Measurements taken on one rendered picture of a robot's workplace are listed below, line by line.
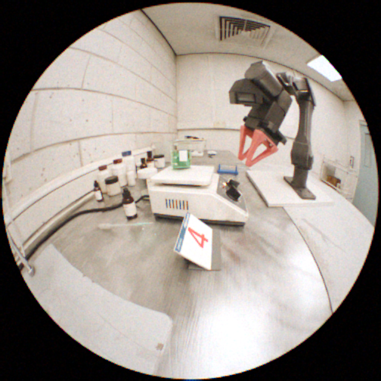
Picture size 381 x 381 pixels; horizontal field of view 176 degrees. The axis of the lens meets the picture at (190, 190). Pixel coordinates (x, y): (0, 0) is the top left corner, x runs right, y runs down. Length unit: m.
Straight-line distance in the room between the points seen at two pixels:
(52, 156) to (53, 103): 0.19
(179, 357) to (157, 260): 0.15
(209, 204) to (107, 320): 0.24
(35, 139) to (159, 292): 0.51
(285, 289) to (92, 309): 0.24
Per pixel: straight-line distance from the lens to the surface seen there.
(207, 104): 1.82
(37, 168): 0.50
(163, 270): 0.20
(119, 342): 0.17
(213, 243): 0.22
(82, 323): 0.20
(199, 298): 0.17
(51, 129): 0.53
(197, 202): 0.24
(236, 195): 0.26
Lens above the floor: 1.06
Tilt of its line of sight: 23 degrees down
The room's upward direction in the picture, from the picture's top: 2 degrees counter-clockwise
